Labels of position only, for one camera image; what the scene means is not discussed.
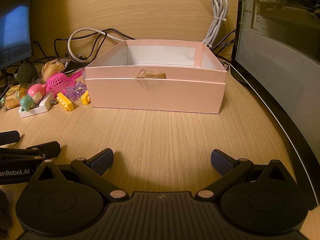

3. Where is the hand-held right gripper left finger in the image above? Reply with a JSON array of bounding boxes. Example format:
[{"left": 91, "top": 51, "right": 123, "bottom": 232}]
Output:
[{"left": 37, "top": 148, "right": 128, "bottom": 202}]

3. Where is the clear packet of brown buns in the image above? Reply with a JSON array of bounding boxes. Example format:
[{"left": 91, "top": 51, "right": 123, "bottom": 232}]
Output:
[{"left": 41, "top": 57, "right": 72, "bottom": 83}]

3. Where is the black cable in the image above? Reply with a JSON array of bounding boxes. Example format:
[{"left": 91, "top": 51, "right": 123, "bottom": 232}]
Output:
[
  {"left": 54, "top": 27, "right": 125, "bottom": 63},
  {"left": 214, "top": 29, "right": 237, "bottom": 71}
]

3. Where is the black plush toy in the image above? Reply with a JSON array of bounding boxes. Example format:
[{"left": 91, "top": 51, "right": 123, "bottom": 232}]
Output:
[{"left": 14, "top": 63, "right": 38, "bottom": 85}]

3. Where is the computer monitor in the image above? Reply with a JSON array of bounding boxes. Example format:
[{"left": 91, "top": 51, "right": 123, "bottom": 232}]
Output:
[{"left": 0, "top": 0, "right": 34, "bottom": 70}]

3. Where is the bundled grey cable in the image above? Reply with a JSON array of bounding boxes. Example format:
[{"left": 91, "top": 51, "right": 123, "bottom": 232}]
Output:
[{"left": 201, "top": 0, "right": 229, "bottom": 50}]

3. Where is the bread packet with yellow label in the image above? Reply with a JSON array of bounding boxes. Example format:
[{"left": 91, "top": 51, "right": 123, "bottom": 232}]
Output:
[{"left": 0, "top": 84, "right": 32, "bottom": 111}]

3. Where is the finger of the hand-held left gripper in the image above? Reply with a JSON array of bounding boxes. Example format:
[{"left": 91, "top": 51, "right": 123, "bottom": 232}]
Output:
[
  {"left": 0, "top": 130, "right": 21, "bottom": 146},
  {"left": 0, "top": 141, "right": 61, "bottom": 166}
]

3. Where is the pink plastic sieve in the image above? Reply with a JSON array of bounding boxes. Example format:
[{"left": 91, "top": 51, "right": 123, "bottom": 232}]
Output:
[{"left": 46, "top": 70, "right": 84, "bottom": 94}]

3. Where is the pink cardboard box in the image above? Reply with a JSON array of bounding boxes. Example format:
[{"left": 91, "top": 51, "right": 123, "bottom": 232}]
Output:
[{"left": 85, "top": 39, "right": 227, "bottom": 115}]

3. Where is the computer case with glass panel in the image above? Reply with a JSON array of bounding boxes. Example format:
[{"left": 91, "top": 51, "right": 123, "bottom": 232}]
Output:
[{"left": 230, "top": 0, "right": 320, "bottom": 211}]

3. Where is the white looped cable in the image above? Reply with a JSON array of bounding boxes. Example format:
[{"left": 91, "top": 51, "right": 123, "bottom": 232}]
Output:
[{"left": 67, "top": 28, "right": 125, "bottom": 63}]

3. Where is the yellow toy brick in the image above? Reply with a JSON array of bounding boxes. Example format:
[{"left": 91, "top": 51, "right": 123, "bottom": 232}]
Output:
[
  {"left": 80, "top": 90, "right": 92, "bottom": 106},
  {"left": 56, "top": 92, "right": 76, "bottom": 112}
]

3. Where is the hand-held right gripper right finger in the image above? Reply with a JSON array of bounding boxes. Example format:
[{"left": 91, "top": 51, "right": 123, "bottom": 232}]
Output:
[{"left": 195, "top": 149, "right": 287, "bottom": 202}]

